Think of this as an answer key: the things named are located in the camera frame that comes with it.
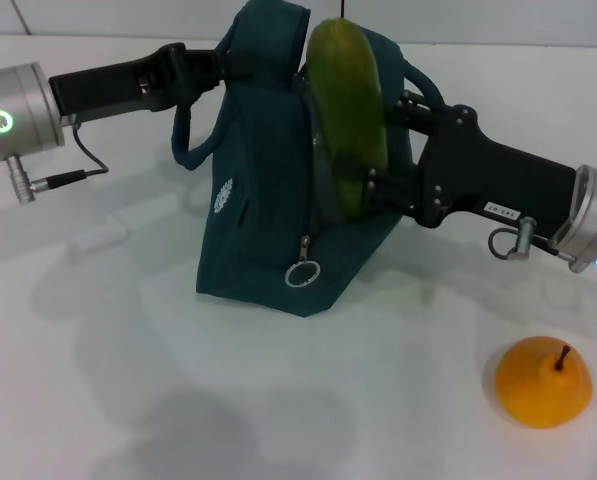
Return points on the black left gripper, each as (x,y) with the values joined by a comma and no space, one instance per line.
(108,90)

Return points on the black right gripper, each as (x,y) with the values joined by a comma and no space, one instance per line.
(498,175)

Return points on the green cucumber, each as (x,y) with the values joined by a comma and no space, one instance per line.
(348,100)

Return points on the dark teal insulated lunch bag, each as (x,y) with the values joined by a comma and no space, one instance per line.
(263,200)

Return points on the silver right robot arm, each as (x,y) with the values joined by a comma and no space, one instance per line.
(595,220)

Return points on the orange pear with brown stem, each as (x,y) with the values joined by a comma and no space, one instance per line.
(538,390)

